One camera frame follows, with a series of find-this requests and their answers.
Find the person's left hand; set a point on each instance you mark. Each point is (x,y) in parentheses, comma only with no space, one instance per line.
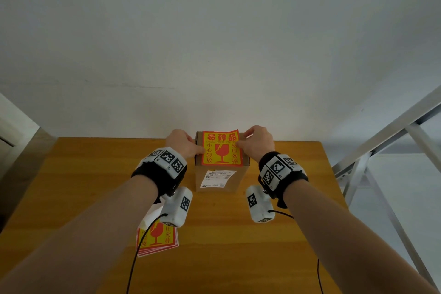
(179,144)

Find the person's right hand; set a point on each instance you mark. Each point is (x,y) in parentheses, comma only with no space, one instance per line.
(260,144)

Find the person's left thumb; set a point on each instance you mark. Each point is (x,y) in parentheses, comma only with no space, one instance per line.
(198,150)

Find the person's right thumb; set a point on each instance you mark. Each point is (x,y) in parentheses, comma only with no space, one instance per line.
(243,145)

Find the red and yellow sticker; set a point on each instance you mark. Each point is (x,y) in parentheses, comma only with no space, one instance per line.
(220,152)

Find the person's left forearm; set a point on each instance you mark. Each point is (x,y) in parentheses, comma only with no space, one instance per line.
(86,235)

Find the person's right forearm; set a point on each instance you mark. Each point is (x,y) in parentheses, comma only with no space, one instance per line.
(344,235)

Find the brown cardboard box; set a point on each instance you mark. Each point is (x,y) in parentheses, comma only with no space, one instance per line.
(240,176)

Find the black wristband with marker tags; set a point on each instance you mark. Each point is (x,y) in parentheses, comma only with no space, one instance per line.
(279,169)
(167,161)

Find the white shipping label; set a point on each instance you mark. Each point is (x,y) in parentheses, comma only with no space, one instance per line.
(218,178)

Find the stack of red yellow stickers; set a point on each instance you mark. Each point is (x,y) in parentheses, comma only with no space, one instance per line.
(162,239)

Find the white panel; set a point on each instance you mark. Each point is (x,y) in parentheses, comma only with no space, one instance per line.
(17,121)

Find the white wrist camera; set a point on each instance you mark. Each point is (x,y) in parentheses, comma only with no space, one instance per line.
(260,204)
(177,206)

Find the grey metal frame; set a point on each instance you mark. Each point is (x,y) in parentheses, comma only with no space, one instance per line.
(389,138)

